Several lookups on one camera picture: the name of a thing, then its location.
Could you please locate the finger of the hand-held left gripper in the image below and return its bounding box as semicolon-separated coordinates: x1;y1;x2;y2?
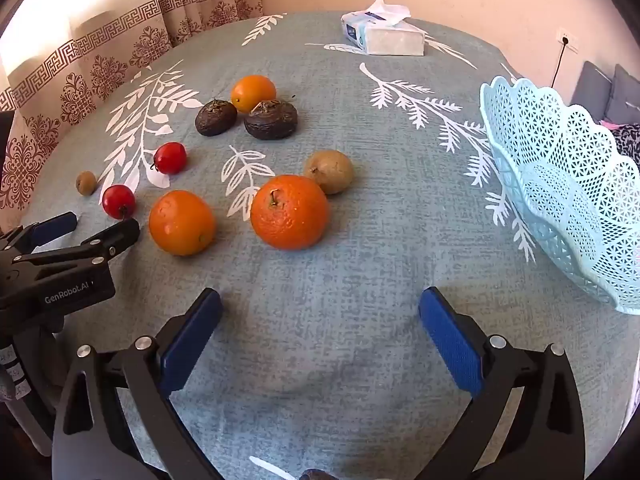
12;218;141;267
0;211;79;256

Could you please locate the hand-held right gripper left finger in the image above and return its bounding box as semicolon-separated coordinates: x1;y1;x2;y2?
51;287;224;480

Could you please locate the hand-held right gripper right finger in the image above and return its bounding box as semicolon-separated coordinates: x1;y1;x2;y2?
418;286;587;480

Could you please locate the red tomato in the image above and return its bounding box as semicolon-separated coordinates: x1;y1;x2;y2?
151;142;188;176
102;184;137;220

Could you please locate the large orange with stem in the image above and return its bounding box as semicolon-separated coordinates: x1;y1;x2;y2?
250;174;331;251

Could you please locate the light blue plastic basket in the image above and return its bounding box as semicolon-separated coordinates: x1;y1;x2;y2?
479;75;640;316

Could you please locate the dark brown water chestnut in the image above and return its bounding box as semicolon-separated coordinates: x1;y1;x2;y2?
244;100;299;141
194;99;239;137

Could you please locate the brown kiwi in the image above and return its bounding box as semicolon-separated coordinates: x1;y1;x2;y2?
304;149;355;195

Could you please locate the teal leaf-print tablecloth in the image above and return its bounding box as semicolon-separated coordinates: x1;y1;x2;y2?
0;10;640;480

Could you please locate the beige patterned curtain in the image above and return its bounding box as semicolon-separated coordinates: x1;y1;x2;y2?
0;0;263;233

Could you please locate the small yellow-orange citrus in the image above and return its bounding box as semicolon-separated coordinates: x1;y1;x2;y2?
230;74;277;114

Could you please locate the black and white patterned cloth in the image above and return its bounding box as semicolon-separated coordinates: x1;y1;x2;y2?
600;119;640;171

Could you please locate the grey sofa cushion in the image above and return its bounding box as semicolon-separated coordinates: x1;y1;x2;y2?
570;61;640;126

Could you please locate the white and blue tissue box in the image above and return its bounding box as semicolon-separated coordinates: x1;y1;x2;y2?
341;0;426;56

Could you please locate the black power cable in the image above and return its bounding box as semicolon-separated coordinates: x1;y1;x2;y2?
551;40;568;88

